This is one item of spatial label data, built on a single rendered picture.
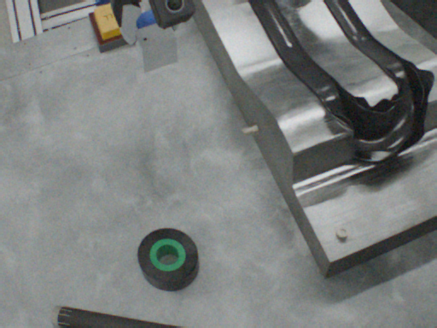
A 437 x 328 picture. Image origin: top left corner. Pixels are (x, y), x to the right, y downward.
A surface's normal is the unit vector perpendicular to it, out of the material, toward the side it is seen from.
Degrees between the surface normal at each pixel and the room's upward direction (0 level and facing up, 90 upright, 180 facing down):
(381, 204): 0
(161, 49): 90
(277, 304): 0
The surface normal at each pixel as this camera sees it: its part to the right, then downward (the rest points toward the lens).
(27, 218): 0.03, -0.54
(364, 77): -0.11, -0.79
